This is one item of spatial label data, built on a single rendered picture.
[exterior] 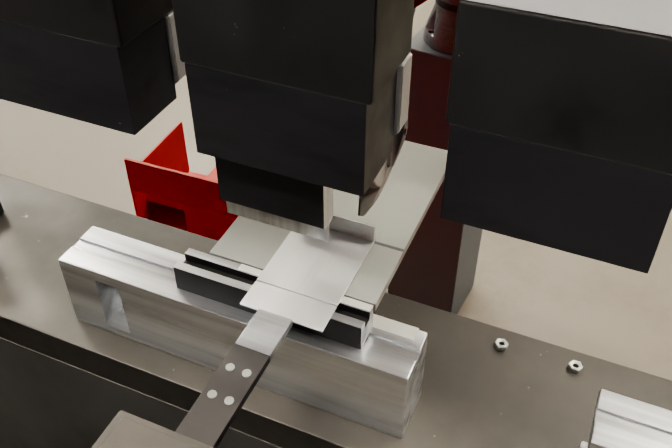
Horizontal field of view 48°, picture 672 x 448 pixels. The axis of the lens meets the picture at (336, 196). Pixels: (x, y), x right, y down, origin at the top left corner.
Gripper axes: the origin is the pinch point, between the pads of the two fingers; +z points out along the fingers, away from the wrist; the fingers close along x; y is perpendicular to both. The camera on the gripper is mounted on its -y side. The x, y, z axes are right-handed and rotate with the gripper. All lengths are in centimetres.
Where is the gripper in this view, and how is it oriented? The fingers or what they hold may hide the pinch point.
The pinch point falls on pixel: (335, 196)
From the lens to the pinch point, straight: 76.2
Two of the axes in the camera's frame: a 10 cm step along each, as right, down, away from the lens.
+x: 9.2, 2.5, -3.1
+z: -2.5, 9.7, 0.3
